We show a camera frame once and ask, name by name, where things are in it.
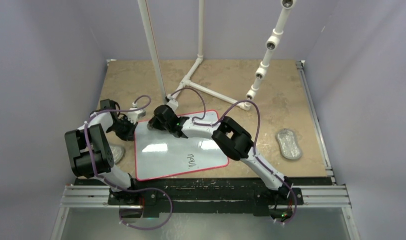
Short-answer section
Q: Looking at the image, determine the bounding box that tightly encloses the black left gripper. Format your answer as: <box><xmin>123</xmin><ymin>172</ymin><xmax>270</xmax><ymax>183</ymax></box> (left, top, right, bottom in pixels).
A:
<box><xmin>108</xmin><ymin>116</ymin><xmax>139</xmax><ymax>143</ymax></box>

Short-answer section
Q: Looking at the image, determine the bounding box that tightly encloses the pink framed whiteboard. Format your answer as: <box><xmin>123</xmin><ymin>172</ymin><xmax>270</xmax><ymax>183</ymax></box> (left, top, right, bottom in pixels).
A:
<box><xmin>134</xmin><ymin>120</ymin><xmax>229</xmax><ymax>181</ymax></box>

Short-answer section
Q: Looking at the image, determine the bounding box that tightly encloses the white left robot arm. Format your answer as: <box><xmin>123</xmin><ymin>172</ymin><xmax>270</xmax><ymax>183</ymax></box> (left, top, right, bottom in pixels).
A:
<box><xmin>64</xmin><ymin>99</ymin><xmax>140</xmax><ymax>205</ymax></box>

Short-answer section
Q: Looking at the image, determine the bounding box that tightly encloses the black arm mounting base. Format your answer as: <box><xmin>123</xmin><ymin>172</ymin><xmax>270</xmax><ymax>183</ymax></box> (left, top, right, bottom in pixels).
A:
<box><xmin>73</xmin><ymin>177</ymin><xmax>333</xmax><ymax>218</ymax></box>

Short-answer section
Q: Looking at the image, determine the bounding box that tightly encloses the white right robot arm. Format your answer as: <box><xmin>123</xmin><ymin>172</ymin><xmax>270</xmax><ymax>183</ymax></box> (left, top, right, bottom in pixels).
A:
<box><xmin>147</xmin><ymin>104</ymin><xmax>296</xmax><ymax>204</ymax></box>

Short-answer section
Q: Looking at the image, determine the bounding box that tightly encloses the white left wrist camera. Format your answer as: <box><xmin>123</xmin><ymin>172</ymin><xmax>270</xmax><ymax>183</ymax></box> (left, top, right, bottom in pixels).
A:
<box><xmin>126</xmin><ymin>107</ymin><xmax>146</xmax><ymax>124</ymax></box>

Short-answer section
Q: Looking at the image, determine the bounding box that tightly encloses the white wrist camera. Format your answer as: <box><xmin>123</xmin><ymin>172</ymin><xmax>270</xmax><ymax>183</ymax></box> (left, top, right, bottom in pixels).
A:
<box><xmin>126</xmin><ymin>107</ymin><xmax>146</xmax><ymax>124</ymax></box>
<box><xmin>166</xmin><ymin>95</ymin><xmax>179</xmax><ymax>112</ymax></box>

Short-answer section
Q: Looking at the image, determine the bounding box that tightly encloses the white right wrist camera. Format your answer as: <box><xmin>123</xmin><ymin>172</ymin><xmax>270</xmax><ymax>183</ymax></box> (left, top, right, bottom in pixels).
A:
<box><xmin>166</xmin><ymin>95</ymin><xmax>179</xmax><ymax>112</ymax></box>

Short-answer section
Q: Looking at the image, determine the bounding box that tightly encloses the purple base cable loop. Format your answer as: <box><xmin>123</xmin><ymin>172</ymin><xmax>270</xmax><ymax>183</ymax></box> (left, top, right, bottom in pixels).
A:
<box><xmin>118</xmin><ymin>187</ymin><xmax>174</xmax><ymax>232</ymax></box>

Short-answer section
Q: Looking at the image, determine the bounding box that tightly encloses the aluminium rail frame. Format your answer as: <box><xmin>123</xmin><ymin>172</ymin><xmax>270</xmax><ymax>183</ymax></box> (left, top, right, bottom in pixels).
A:
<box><xmin>61</xmin><ymin>59</ymin><xmax>357</xmax><ymax>240</ymax></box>

